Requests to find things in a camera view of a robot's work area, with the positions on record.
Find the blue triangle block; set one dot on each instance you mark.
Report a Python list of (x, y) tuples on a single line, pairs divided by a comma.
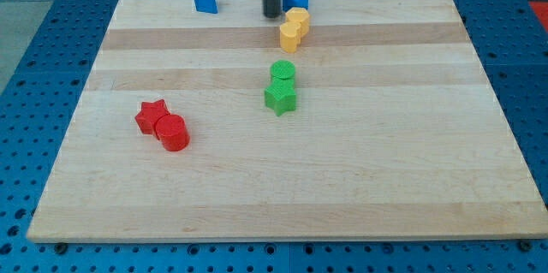
[(206, 6)]

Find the green star block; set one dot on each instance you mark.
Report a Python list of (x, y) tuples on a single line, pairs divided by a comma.
[(280, 96)]

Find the green cylinder block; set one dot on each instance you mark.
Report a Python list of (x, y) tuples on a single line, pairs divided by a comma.
[(282, 70)]

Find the wooden board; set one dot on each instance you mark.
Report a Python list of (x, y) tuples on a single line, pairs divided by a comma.
[(397, 132)]

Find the yellow heart block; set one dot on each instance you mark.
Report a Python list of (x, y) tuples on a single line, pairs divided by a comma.
[(290, 36)]

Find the red cylinder block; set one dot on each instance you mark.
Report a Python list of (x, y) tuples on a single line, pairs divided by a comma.
[(172, 132)]

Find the yellow hexagon block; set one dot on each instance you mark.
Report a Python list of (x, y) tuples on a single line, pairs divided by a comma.
[(301, 16)]

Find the red star block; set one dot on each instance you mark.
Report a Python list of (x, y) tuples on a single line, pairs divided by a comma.
[(149, 115)]

